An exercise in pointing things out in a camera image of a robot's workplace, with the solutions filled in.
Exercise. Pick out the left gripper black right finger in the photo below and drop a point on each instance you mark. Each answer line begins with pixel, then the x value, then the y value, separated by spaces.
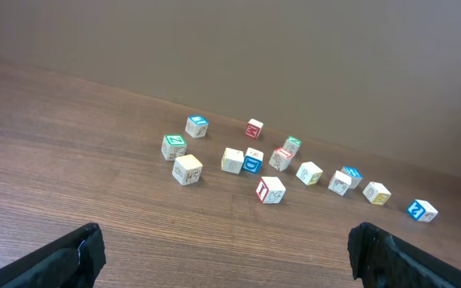
pixel 382 260

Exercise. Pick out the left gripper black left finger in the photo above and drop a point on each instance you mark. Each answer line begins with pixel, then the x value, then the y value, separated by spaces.
pixel 74 260

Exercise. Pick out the yellow block with 3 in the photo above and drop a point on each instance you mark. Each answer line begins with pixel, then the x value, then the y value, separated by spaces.
pixel 309 173

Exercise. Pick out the plain cream block with 9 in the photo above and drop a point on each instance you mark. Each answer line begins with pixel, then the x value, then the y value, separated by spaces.
pixel 232 160

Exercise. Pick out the blue-sided block far right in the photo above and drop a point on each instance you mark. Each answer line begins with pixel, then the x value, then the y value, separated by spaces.
pixel 422 211

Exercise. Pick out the yellow-sided block with 0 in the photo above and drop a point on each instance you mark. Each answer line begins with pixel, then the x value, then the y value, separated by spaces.
pixel 376 193

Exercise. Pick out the blue-top ladder block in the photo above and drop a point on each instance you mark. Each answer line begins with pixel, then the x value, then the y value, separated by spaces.
pixel 356 176

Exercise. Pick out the white apple block green N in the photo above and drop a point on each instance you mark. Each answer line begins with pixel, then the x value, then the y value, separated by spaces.
pixel 339 183

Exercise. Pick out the white bird block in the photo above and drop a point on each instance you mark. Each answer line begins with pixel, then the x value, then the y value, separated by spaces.
pixel 270 190

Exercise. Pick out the red I top block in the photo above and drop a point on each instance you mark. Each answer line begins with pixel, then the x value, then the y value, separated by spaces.
pixel 280 159

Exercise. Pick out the green N block far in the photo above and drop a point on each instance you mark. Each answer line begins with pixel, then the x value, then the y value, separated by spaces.
pixel 292 145

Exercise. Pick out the yellow-top block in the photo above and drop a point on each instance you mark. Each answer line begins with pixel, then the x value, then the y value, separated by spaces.
pixel 187 169

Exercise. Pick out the green Z block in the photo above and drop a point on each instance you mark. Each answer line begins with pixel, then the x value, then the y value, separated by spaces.
pixel 173 146

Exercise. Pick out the blue D block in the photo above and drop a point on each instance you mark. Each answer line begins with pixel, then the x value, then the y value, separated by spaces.
pixel 253 160

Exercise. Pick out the red M block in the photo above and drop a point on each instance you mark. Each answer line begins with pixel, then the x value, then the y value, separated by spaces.
pixel 253 129

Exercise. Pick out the blue-top block far left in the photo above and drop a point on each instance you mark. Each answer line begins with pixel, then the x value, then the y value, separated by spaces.
pixel 196 126

